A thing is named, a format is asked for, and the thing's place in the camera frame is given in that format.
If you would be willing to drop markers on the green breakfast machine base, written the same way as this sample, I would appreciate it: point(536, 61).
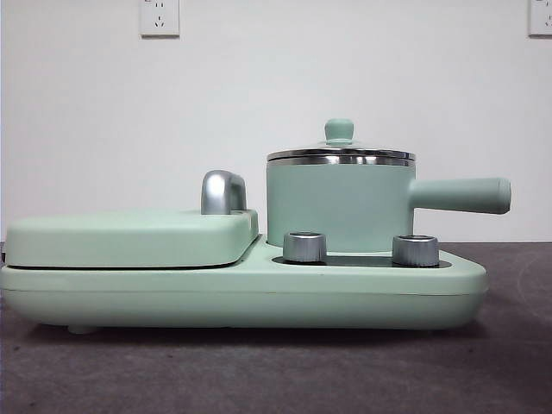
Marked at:
point(259, 293)

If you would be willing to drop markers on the silver control knob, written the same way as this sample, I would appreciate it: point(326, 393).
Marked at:
point(415, 250)
point(304, 248)

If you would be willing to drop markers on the white wall socket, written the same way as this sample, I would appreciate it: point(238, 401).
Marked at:
point(541, 17)
point(159, 19)

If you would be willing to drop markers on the glass pot lid green knob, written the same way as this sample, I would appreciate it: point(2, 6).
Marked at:
point(339, 129)

